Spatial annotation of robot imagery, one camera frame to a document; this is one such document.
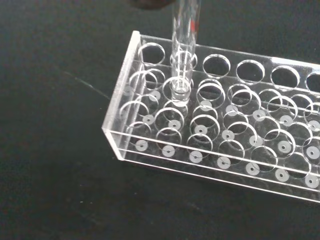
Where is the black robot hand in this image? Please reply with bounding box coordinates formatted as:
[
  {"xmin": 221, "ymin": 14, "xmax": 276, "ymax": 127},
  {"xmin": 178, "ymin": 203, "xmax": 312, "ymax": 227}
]
[{"xmin": 126, "ymin": 0, "xmax": 176, "ymax": 11}]

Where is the clear acrylic test tube rack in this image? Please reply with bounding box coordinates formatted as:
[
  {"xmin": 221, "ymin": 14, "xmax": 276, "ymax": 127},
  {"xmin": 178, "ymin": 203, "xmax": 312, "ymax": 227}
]
[{"xmin": 101, "ymin": 30, "xmax": 320, "ymax": 204}]

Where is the black bench cloth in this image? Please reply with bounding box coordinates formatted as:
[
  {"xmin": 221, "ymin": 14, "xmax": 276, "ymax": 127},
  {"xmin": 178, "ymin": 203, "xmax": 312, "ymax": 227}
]
[{"xmin": 0, "ymin": 0, "xmax": 320, "ymax": 240}]

